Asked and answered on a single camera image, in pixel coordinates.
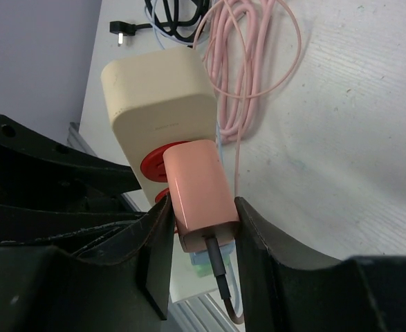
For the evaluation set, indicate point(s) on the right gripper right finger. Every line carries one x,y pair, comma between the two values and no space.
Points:
288,286

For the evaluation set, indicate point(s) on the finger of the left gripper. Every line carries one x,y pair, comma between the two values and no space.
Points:
49,191

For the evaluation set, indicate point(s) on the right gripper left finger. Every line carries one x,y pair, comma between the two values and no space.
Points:
120,285

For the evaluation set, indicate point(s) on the green charger plug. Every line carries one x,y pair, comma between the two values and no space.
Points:
205,269

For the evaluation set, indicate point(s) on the blue charger plug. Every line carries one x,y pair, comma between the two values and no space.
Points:
202,257

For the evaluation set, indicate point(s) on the white charger plug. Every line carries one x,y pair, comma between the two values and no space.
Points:
184,284

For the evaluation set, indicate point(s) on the pink charger plug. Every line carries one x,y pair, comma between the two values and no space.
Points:
202,201

